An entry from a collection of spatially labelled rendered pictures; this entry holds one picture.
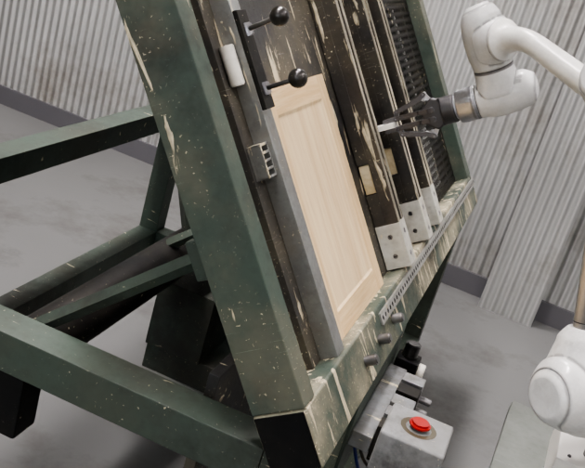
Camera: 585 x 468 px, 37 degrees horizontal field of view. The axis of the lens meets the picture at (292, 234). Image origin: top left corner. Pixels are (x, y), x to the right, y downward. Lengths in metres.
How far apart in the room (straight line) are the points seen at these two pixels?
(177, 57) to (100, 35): 4.12
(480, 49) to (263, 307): 0.98
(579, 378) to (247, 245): 0.67
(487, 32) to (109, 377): 1.21
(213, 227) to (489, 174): 3.41
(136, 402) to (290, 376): 0.33
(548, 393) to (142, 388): 0.78
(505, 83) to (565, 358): 0.80
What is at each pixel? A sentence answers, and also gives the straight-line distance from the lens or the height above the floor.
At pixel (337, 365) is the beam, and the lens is 1.80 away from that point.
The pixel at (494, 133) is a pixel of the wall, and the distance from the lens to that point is 4.82.
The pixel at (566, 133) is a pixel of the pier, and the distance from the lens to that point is 4.63.
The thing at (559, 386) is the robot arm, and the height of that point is 1.05.
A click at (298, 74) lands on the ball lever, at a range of 1.67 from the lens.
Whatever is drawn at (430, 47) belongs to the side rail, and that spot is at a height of 1.35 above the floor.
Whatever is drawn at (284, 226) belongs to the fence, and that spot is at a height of 1.13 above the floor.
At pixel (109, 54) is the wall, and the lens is 5.62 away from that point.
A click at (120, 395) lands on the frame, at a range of 1.77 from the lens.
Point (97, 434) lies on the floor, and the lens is 2.98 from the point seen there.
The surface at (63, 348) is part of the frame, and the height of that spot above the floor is 0.79.
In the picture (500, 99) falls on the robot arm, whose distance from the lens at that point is 2.29.
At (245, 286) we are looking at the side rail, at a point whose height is 1.09.
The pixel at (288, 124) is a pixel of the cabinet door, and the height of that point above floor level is 1.29.
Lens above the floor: 1.74
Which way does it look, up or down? 20 degrees down
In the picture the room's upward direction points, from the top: 17 degrees clockwise
